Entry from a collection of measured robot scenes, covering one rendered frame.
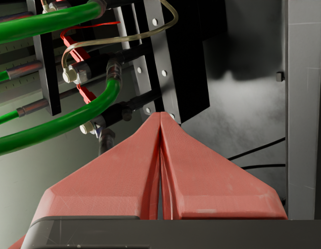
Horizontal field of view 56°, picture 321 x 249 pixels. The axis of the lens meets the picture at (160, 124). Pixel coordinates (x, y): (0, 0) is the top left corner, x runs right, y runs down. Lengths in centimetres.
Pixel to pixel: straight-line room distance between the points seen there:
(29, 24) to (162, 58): 28
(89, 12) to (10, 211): 58
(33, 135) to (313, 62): 30
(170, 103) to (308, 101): 22
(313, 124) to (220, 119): 29
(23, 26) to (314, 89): 31
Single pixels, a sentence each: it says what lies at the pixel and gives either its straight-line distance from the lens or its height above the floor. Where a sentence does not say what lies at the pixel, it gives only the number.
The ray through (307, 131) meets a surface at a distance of 42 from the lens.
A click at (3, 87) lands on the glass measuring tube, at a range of 69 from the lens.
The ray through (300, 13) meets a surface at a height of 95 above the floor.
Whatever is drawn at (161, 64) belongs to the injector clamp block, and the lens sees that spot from 49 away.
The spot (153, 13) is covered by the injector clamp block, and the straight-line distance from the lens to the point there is 48.
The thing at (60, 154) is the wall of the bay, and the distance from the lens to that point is 77.
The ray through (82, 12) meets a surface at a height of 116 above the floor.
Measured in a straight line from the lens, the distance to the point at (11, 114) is 62.
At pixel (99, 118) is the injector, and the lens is 45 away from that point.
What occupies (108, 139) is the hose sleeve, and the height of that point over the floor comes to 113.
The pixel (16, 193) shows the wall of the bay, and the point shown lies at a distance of 77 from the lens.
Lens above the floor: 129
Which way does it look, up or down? 34 degrees down
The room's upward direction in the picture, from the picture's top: 120 degrees counter-clockwise
